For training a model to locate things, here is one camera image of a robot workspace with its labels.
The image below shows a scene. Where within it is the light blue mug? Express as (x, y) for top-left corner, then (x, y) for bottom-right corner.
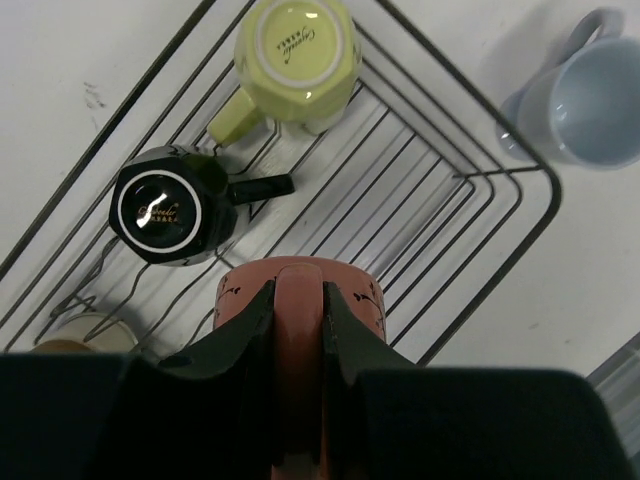
(496, 7), (639, 170)

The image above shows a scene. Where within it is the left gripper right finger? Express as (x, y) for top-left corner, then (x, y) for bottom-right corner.
(322, 283), (635, 479)

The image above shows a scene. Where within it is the cream and brown tumbler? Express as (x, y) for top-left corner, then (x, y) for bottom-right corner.
(32, 312), (137, 353)

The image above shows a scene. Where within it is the pale yellow mug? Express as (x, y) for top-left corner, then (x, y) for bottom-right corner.
(207, 0), (362, 147)

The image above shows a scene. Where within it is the pink patterned mug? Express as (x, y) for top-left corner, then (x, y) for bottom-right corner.
(213, 256), (386, 479)

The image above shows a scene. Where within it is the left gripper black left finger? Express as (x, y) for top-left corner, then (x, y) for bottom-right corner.
(1, 281), (275, 479)

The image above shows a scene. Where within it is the black mug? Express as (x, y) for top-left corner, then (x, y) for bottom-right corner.
(108, 144), (295, 266)

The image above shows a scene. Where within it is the wire dish rack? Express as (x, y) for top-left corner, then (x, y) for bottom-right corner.
(1, 1), (562, 362)

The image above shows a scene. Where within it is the aluminium mounting rail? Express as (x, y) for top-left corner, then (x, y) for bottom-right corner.
(588, 334), (640, 457)

